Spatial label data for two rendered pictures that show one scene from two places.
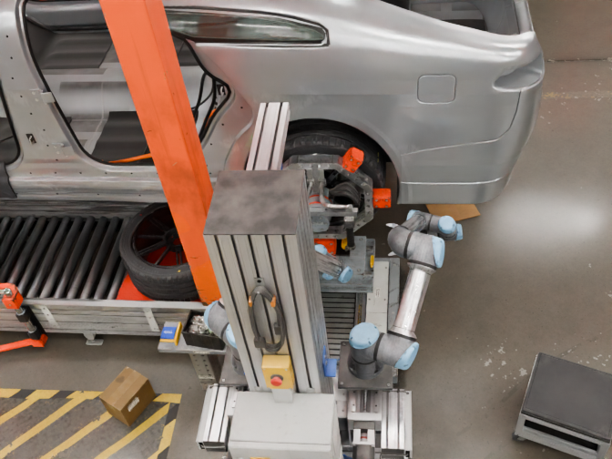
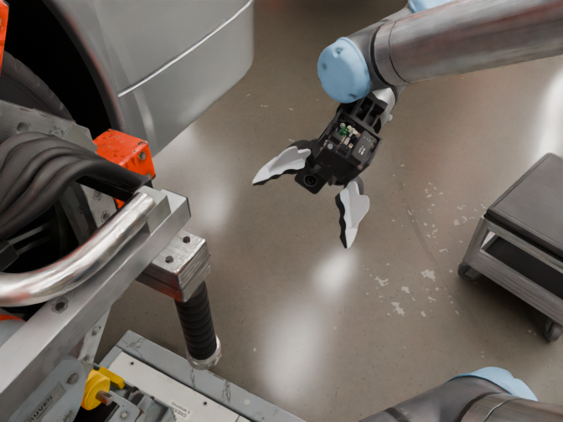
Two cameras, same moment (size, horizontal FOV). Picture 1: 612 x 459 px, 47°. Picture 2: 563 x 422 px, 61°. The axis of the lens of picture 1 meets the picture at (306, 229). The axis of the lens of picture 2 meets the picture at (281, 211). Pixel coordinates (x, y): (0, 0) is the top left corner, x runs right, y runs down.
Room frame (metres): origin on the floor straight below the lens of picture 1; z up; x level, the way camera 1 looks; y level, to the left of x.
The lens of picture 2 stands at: (2.12, 0.05, 1.30)
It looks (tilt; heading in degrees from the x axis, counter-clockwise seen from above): 45 degrees down; 285
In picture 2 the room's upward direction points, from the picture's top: straight up
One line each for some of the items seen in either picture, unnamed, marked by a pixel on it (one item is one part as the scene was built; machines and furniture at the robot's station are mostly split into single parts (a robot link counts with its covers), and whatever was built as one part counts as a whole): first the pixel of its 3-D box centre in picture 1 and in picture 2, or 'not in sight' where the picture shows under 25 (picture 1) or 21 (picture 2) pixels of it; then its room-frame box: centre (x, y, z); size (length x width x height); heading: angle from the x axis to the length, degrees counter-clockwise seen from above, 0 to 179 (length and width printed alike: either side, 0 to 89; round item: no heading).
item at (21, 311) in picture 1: (25, 317); not in sight; (2.52, 1.64, 0.30); 0.09 x 0.05 x 0.50; 78
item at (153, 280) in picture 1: (180, 247); not in sight; (2.80, 0.74, 0.39); 0.66 x 0.66 x 0.24
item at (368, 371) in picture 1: (365, 357); not in sight; (1.58, -0.17, 0.87); 0.15 x 0.15 x 0.10
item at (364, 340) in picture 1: (365, 341); not in sight; (1.57, -0.17, 0.98); 0.13 x 0.12 x 0.14; 60
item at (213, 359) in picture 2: (350, 236); (196, 320); (2.30, -0.21, 0.83); 0.04 x 0.04 x 0.16
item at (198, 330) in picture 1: (206, 329); not in sight; (2.10, 0.56, 0.51); 0.20 x 0.14 x 0.13; 70
